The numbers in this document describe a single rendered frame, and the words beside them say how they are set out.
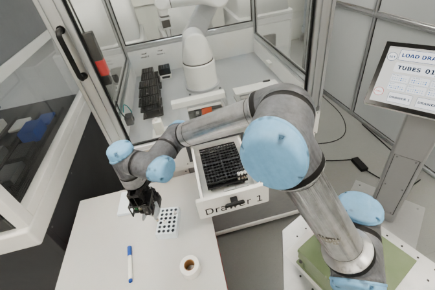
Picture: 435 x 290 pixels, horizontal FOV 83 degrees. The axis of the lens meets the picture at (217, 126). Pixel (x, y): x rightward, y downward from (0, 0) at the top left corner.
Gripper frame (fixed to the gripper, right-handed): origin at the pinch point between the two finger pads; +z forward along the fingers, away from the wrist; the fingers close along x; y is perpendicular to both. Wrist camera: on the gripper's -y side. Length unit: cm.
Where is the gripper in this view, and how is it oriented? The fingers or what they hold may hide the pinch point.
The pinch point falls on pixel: (154, 211)
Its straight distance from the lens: 101.2
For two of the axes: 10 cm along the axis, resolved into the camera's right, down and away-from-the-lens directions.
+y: 0.2, 6.1, -7.9
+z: 1.3, 7.9, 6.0
